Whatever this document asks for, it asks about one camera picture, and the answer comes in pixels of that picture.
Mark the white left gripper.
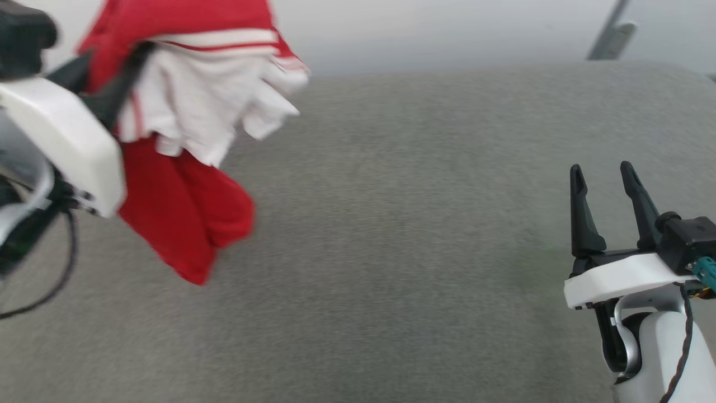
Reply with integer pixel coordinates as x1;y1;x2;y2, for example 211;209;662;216
0;41;156;219

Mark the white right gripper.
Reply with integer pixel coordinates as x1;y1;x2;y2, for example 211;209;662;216
563;160;701;311

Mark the red and white jersey garment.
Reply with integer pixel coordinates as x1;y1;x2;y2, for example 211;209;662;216
77;0;311;286

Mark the grey metal pole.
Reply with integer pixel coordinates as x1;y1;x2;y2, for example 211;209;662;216
586;0;639;62

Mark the grey fabric sofa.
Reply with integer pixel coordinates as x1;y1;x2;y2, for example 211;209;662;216
0;60;716;403

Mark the teal right camera cable plug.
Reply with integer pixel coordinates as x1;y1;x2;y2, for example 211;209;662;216
690;256;716;282

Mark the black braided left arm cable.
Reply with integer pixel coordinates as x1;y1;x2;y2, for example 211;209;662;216
0;207;79;321

